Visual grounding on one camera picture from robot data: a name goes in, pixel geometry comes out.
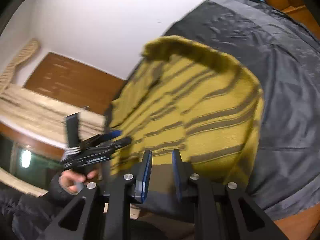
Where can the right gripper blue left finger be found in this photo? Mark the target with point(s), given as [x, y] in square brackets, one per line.
[143, 177]

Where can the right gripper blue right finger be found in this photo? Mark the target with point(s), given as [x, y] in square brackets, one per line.
[181, 178]

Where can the mustard striped knit sweater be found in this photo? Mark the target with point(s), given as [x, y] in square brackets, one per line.
[188, 96]

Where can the person's left hand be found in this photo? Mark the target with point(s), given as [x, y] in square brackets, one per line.
[69, 180]

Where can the brown wooden door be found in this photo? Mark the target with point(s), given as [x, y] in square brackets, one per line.
[74, 83]

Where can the beige curtain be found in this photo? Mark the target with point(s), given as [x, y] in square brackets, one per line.
[38, 116]

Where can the dark grey table cover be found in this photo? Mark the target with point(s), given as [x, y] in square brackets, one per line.
[284, 56]

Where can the dark window with wooden frame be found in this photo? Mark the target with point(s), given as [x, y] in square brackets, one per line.
[28, 159]

